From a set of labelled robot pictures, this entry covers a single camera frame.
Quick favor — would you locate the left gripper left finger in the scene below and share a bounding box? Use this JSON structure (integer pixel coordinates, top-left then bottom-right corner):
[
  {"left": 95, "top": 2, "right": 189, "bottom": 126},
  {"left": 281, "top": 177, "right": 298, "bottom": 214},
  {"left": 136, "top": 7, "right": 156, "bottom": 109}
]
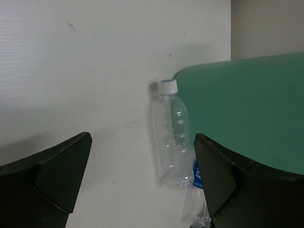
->
[{"left": 0, "top": 132, "right": 92, "bottom": 228}]

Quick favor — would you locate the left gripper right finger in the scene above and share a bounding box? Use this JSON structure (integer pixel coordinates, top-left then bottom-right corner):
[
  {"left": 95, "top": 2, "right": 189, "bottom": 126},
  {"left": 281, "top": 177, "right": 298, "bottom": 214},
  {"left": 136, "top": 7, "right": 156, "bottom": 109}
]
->
[{"left": 194, "top": 133, "right": 304, "bottom": 228}]

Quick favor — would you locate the clear bottle white cap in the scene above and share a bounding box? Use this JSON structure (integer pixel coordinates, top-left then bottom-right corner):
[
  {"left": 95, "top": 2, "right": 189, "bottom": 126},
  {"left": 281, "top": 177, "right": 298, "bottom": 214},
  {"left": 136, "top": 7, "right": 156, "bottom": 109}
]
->
[{"left": 152, "top": 78, "right": 194, "bottom": 190}]

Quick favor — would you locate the green plastic bin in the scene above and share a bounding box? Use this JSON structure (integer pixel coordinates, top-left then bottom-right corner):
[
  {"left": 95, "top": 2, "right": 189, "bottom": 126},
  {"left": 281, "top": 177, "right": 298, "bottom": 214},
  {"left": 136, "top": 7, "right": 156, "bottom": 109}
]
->
[{"left": 175, "top": 52, "right": 304, "bottom": 174}]

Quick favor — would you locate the blue label plastic bottle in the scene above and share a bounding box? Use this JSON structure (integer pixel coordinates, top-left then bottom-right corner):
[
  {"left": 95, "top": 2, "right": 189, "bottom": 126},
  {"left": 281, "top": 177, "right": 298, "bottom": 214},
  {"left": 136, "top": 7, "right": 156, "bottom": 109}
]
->
[{"left": 181, "top": 160, "right": 211, "bottom": 228}]

